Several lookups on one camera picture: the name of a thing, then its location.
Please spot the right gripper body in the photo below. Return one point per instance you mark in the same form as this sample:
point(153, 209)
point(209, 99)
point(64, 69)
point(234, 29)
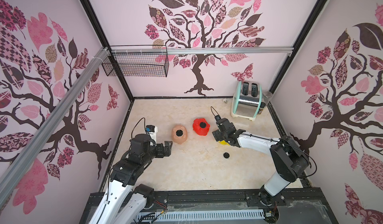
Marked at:
point(223, 131)

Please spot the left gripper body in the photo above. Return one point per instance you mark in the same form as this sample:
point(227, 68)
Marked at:
point(157, 151)

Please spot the yellow piggy bank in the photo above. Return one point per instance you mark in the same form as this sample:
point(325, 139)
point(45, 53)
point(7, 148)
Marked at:
point(223, 142)

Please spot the red piggy bank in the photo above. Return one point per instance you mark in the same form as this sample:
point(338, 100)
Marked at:
point(200, 131)

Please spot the peach piggy bank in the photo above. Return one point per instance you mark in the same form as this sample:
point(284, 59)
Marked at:
point(182, 139)

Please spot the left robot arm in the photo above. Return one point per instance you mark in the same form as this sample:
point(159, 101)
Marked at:
point(122, 201)

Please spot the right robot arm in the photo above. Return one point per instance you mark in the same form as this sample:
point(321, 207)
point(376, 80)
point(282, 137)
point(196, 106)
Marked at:
point(289, 160)

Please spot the mint chrome toaster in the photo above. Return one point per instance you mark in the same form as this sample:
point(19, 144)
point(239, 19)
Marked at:
point(246, 100)

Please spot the glass jar behind toaster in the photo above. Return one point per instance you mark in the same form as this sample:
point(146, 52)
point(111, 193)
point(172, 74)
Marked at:
point(266, 97)

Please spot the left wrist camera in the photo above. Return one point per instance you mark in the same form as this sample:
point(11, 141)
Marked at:
point(142, 140)

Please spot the white slotted cable duct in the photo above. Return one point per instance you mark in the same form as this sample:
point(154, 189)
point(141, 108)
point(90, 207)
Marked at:
point(199, 216)

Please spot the black wire basket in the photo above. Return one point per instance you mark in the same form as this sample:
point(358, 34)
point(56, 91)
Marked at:
point(137, 61)

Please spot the black base frame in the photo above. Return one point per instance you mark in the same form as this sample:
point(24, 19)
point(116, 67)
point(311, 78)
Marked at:
point(291, 206)

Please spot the back aluminium rail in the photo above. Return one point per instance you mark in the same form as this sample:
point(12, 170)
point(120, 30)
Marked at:
point(228, 50)

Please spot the aluminium rail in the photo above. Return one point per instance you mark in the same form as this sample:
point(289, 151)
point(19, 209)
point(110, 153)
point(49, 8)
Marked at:
point(228, 50)
point(25, 159)

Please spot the left aluminium rail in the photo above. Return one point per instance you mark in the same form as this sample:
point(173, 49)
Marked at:
point(25, 159)

